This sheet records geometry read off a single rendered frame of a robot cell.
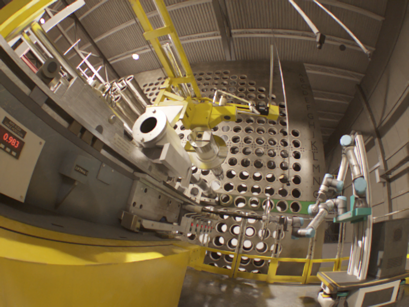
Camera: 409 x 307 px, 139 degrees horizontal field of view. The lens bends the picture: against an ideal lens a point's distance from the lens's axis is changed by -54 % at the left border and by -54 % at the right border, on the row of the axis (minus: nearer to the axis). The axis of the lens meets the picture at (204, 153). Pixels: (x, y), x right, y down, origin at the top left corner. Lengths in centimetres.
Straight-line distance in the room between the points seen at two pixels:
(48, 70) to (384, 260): 240
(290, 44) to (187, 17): 554
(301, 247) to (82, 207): 342
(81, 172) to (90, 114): 32
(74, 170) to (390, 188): 983
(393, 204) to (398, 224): 755
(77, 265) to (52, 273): 6
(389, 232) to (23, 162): 215
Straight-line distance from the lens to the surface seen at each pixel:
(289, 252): 352
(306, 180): 375
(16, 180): 53
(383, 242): 180
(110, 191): 91
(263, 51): 1000
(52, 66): 79
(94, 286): 42
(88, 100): 87
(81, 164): 65
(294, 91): 517
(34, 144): 53
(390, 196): 951
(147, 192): 110
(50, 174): 72
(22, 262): 32
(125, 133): 143
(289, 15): 923
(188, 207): 158
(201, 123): 148
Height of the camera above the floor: 73
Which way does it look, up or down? 24 degrees up
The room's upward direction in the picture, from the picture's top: 13 degrees clockwise
